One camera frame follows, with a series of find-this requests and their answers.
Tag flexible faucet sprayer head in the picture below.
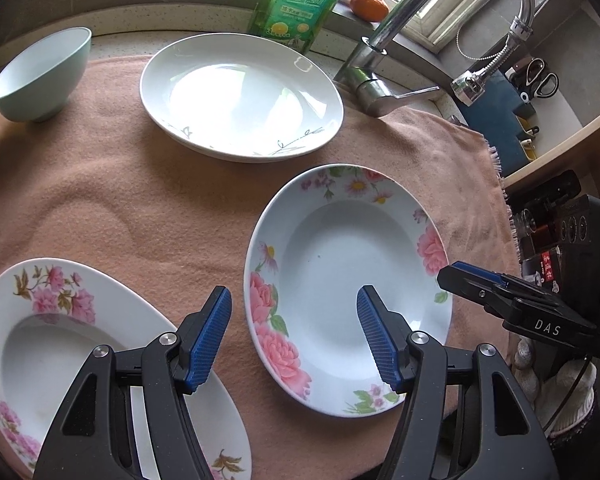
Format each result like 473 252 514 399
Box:
451 15 533 107

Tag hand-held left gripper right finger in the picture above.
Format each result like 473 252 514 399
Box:
356 284 561 480

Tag pink floral plate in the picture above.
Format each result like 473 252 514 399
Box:
243 164 454 418

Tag white plate with leaf print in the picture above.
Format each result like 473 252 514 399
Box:
139 32 345 163

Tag orange tangerine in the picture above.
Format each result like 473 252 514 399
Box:
350 0 387 23

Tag black and red box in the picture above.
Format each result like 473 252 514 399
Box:
510 170 581 291

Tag green dish soap bottle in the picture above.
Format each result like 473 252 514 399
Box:
247 0 361 56

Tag dark blue knife holder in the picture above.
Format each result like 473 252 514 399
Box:
462 67 541 178

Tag chrome kitchen faucet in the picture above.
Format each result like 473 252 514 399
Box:
334 0 537 118

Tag light green bowl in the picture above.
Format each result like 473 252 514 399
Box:
0 26 92 123

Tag floral plate with brown leaves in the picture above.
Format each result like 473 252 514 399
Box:
0 257 252 480

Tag black scissors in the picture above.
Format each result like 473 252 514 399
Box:
510 57 560 103

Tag pink towel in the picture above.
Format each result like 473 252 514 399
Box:
0 52 523 480

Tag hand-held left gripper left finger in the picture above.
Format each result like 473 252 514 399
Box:
32 285 232 480

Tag person's right hand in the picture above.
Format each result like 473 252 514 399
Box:
513 337 597 437

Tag beige shelf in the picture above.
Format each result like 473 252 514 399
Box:
500 100 600 201

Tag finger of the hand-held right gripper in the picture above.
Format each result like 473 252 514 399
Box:
453 260 523 291
437 265 518 318

